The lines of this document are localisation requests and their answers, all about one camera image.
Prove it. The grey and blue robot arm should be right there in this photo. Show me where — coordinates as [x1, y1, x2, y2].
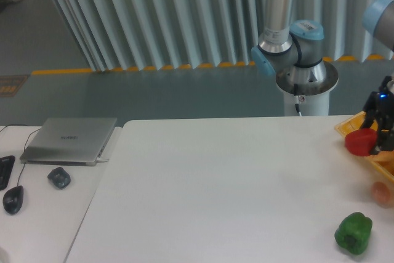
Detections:
[251, 0, 393, 156]

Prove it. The black computer mouse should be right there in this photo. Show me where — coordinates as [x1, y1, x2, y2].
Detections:
[2, 185, 24, 215]

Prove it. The yellow woven basket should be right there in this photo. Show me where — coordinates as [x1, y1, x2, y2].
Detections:
[335, 111, 393, 184]

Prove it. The yellow floor sticker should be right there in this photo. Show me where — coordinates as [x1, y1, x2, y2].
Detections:
[0, 75, 30, 97]

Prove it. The red bell pepper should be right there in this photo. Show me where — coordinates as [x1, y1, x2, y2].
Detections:
[345, 128, 377, 156]

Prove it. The silver laptop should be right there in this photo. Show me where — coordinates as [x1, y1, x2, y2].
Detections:
[20, 118, 117, 166]

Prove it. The green bell pepper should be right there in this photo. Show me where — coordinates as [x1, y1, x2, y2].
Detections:
[334, 212, 373, 255]

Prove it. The brown egg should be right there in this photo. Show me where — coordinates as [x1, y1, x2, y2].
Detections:
[371, 181, 392, 208]

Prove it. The black mouse cable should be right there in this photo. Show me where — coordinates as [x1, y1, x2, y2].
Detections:
[17, 127, 42, 187]

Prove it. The black earbud case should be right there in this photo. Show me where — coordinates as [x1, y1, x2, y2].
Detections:
[47, 167, 71, 190]

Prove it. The orange bread in basket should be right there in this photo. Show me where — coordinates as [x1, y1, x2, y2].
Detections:
[370, 151, 393, 162]

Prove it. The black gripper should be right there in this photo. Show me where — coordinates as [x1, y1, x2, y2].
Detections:
[360, 76, 393, 155]

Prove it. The white folding screen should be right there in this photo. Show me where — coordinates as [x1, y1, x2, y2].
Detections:
[53, 0, 393, 71]

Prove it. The black laptop cable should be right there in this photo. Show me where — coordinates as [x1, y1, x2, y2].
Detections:
[0, 123, 30, 140]

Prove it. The black keyboard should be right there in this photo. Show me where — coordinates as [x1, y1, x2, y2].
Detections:
[0, 155, 15, 190]

